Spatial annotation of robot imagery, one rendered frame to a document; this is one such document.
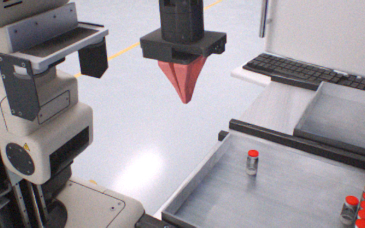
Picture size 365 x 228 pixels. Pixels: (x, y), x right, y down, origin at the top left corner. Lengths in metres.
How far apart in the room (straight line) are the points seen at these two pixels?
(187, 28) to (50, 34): 0.56
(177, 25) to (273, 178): 0.38
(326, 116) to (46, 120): 0.72
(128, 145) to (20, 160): 1.30
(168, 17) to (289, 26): 0.99
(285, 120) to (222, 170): 0.25
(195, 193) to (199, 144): 1.64
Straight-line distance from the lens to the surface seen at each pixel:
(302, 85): 1.09
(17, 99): 0.96
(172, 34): 0.49
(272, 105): 0.99
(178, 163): 2.19
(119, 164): 2.21
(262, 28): 1.42
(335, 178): 0.78
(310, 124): 0.93
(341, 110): 1.02
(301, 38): 1.44
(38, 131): 1.07
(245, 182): 0.73
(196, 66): 0.54
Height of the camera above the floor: 1.36
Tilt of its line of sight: 30 degrees down
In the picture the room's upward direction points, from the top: straight up
